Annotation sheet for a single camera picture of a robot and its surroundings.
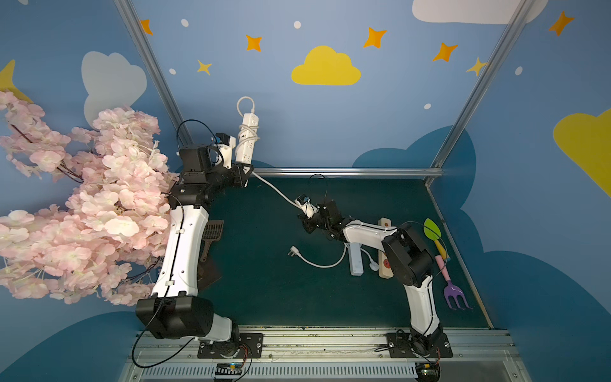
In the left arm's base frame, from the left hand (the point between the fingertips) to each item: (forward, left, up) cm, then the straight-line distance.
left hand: (246, 162), depth 72 cm
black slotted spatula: (-2, +22, -39) cm, 45 cm away
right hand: (+3, -17, -29) cm, 34 cm away
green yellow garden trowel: (-2, -71, -33) cm, 79 cm away
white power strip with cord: (-15, -39, -35) cm, 54 cm away
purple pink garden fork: (-24, -73, -38) cm, 86 cm away
